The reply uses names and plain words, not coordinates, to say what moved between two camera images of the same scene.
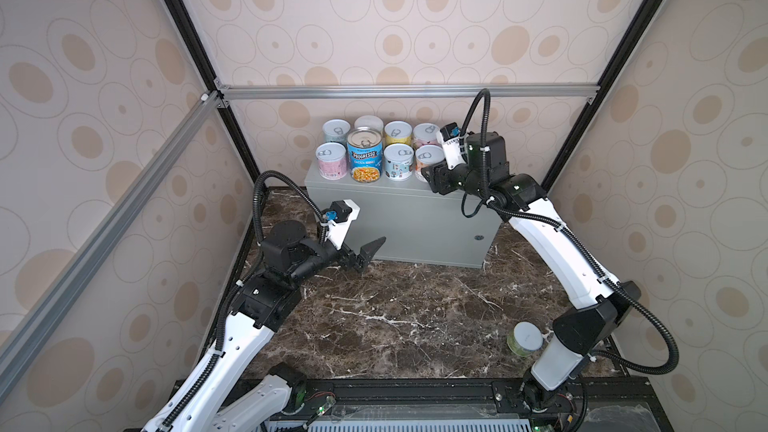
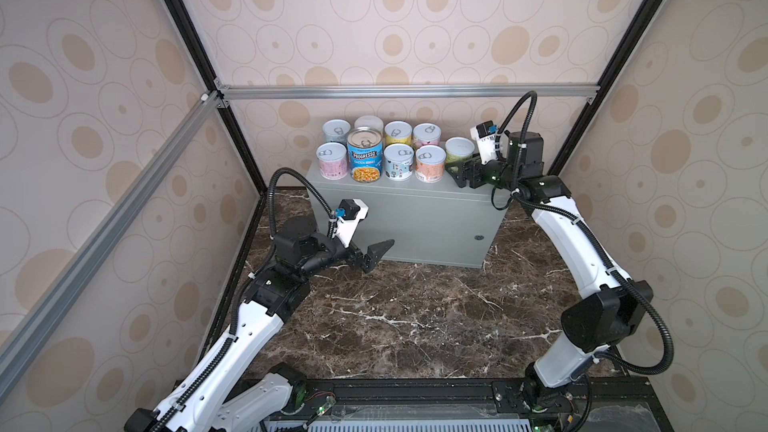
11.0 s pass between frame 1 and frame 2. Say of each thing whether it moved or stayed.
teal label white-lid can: stayed
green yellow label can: moved
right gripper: moved
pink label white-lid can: stayed
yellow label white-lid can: stayed
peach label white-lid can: stayed
